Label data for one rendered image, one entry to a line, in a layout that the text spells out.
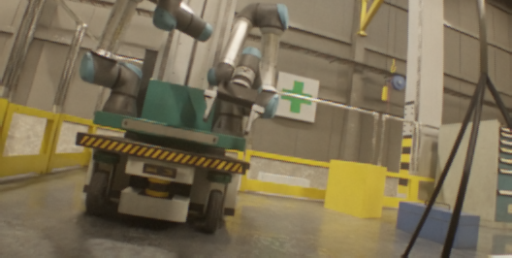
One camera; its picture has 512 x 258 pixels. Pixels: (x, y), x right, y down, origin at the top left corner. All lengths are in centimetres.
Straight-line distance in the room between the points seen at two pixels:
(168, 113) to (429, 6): 384
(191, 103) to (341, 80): 740
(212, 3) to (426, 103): 301
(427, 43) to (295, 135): 466
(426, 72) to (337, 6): 582
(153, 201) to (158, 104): 49
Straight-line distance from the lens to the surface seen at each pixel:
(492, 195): 325
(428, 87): 399
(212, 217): 118
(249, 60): 99
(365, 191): 232
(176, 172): 113
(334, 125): 823
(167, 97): 141
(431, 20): 439
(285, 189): 277
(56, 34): 864
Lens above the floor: 36
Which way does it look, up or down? 10 degrees up
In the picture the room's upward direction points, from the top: 9 degrees clockwise
